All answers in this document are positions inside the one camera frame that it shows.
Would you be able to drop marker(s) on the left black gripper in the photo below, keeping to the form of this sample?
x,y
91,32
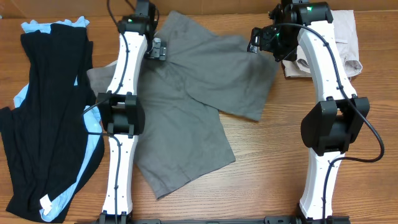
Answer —
x,y
158,51

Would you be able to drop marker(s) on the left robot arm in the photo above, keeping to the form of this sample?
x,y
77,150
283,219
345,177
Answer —
x,y
122,114

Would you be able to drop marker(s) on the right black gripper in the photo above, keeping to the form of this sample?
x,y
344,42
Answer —
x,y
264,33

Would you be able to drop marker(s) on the black garment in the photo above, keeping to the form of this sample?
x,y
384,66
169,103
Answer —
x,y
52,145

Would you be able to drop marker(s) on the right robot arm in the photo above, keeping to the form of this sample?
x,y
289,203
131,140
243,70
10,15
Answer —
x,y
336,119

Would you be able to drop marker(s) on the folded beige shorts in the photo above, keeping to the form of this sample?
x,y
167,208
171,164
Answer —
x,y
347,44

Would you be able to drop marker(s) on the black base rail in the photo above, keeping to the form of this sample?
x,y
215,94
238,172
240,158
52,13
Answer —
x,y
217,221

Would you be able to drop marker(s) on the grey shorts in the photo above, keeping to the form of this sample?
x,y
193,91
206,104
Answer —
x,y
203,74

